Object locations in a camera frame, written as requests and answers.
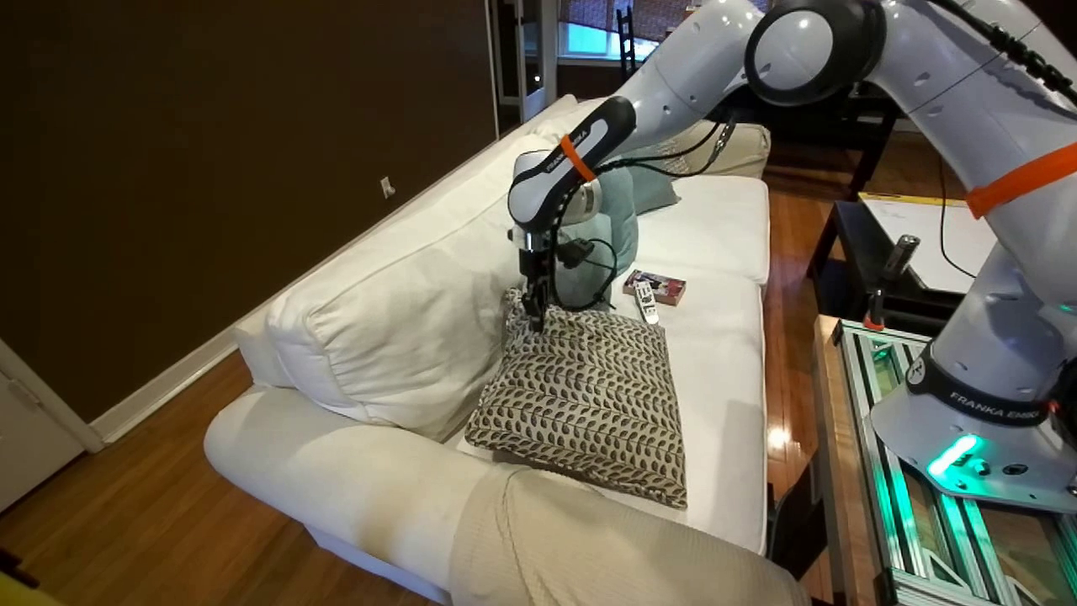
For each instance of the black low table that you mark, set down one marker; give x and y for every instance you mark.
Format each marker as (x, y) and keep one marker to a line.
(837, 271)

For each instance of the white baseboard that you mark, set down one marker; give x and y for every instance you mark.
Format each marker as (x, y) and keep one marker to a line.
(156, 390)

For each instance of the white remote control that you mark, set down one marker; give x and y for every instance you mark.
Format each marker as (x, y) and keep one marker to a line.
(647, 303)

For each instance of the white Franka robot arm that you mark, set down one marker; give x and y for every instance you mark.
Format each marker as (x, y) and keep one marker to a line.
(1011, 282)

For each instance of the bright window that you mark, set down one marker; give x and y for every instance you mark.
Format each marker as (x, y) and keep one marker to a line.
(590, 37)

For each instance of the large white sofa back cushion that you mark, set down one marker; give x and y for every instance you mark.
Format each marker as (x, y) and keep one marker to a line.
(393, 325)

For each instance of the white door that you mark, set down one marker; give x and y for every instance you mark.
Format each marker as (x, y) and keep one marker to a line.
(35, 440)

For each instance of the leaf pattern pillow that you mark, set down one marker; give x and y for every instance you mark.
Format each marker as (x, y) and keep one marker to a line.
(590, 405)

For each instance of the white fabric sofa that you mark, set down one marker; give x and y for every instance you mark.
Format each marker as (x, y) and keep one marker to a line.
(718, 371)

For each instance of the black desk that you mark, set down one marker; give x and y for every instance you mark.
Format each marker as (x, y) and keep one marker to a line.
(869, 147)

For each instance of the white paper sheet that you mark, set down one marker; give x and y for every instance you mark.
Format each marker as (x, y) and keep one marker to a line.
(909, 231)

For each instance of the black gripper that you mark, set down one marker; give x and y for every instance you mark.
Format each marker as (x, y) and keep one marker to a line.
(536, 273)

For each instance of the wooden table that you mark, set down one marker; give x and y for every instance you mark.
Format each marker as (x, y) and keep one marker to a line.
(828, 450)

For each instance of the white door frame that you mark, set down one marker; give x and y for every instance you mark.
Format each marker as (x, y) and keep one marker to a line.
(526, 55)

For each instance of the aluminium frame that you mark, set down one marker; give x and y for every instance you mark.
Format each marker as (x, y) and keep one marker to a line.
(895, 525)

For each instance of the small white wall plate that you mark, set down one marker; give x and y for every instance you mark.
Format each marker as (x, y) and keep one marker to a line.
(388, 185)

